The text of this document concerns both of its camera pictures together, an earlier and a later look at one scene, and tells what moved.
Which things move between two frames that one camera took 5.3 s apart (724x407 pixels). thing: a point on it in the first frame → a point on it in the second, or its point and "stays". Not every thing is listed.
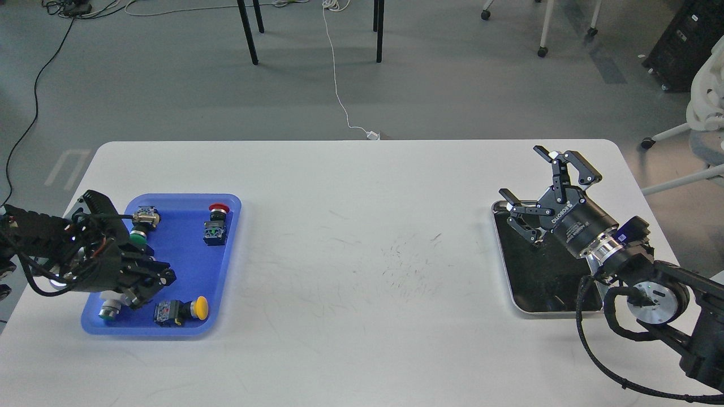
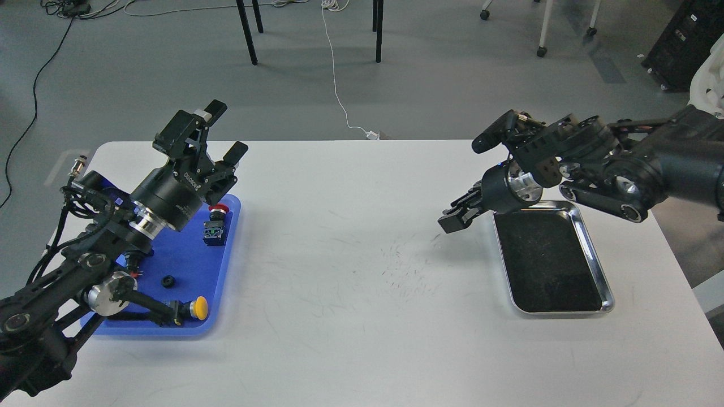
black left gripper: (126, 269) → (171, 196)
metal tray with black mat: (543, 276) stays
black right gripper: (568, 211) → (505, 189)
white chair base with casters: (542, 51) stays
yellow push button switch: (176, 312) stays
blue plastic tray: (196, 238) stays
